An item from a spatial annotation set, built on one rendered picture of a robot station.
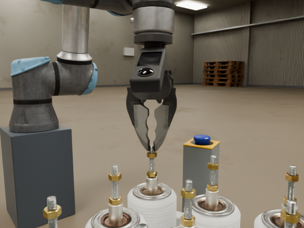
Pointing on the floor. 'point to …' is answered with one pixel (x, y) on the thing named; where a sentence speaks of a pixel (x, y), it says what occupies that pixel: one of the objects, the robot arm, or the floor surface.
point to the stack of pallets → (223, 73)
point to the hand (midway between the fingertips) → (151, 144)
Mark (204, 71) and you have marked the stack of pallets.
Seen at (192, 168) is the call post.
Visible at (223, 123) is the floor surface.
